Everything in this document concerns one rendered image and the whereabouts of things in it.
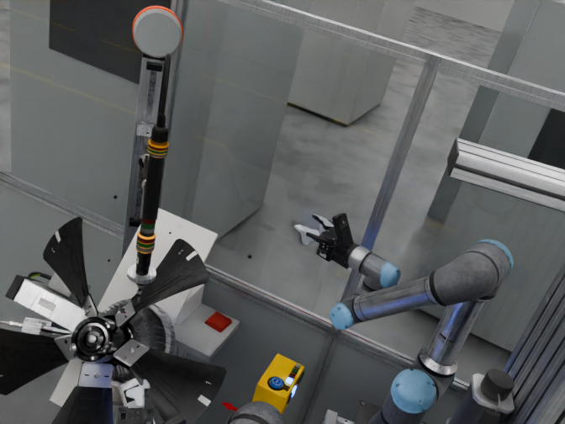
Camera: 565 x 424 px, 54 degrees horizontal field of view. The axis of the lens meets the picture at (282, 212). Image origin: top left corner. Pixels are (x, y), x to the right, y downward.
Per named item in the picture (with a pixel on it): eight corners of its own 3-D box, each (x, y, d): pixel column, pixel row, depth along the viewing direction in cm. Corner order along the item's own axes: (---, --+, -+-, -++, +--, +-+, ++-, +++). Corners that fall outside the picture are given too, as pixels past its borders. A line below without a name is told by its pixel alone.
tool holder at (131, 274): (127, 262, 143) (131, 230, 138) (155, 263, 145) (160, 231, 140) (126, 283, 135) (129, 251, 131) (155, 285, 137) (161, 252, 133)
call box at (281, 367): (271, 375, 186) (277, 352, 181) (298, 389, 184) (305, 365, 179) (250, 407, 173) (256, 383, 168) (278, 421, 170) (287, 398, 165)
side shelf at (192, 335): (163, 290, 233) (164, 285, 231) (239, 326, 224) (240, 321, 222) (128, 321, 212) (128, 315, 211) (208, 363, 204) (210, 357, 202)
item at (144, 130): (134, 143, 192) (137, 120, 188) (155, 145, 194) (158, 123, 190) (134, 156, 184) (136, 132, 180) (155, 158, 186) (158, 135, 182)
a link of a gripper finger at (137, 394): (125, 374, 142) (125, 405, 134) (149, 372, 143) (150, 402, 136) (125, 382, 143) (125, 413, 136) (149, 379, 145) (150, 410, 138)
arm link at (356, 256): (361, 257, 167) (375, 246, 173) (348, 250, 170) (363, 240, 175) (356, 276, 172) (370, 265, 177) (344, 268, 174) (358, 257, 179)
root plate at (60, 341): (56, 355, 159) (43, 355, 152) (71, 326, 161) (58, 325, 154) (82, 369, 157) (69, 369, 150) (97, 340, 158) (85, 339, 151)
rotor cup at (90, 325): (79, 353, 160) (55, 352, 148) (102, 307, 163) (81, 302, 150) (120, 375, 157) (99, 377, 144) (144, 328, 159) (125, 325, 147)
